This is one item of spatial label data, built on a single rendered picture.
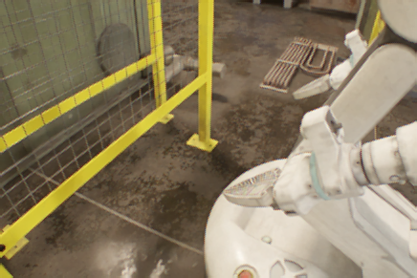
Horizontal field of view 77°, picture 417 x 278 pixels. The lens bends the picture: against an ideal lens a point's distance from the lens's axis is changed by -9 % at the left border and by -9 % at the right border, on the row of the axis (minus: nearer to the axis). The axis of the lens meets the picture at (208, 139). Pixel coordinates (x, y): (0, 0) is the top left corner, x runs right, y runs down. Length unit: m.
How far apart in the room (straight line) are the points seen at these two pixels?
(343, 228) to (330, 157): 0.32
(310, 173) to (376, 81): 0.21
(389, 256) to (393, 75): 0.39
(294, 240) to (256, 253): 0.16
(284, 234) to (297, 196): 0.46
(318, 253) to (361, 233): 0.21
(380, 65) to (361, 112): 0.09
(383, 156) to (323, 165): 0.07
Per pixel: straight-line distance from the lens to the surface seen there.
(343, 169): 0.39
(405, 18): 0.47
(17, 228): 0.83
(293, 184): 0.41
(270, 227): 0.88
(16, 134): 1.18
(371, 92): 0.55
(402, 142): 0.37
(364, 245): 0.71
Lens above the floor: 0.99
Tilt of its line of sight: 37 degrees down
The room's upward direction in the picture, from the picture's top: 1 degrees clockwise
